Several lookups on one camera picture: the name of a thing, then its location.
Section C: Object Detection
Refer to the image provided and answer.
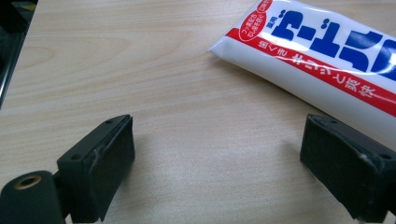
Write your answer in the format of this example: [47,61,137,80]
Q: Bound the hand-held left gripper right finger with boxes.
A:
[299,113,396,224]

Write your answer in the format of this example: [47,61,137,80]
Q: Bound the white toothpaste tube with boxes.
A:
[207,0,396,151]

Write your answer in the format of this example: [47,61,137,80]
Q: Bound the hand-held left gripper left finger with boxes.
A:
[56,114,136,224]

